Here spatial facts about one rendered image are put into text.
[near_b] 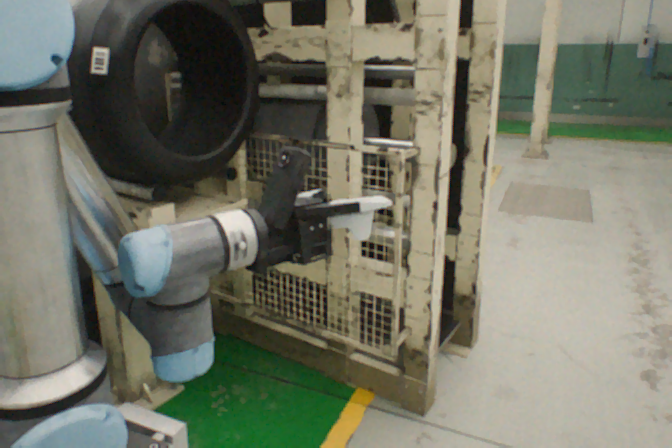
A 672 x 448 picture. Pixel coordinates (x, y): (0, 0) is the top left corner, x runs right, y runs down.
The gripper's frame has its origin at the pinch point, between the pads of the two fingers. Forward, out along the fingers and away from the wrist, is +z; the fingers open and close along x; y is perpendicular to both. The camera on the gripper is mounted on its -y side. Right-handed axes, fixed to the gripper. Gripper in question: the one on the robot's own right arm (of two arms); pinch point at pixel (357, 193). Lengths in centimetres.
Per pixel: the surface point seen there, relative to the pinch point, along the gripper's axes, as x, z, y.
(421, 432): -52, 67, 100
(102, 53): -69, -14, -30
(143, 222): -80, -7, 13
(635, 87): -294, 927, 0
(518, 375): -47, 122, 101
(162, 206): -79, -1, 10
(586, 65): -362, 892, -46
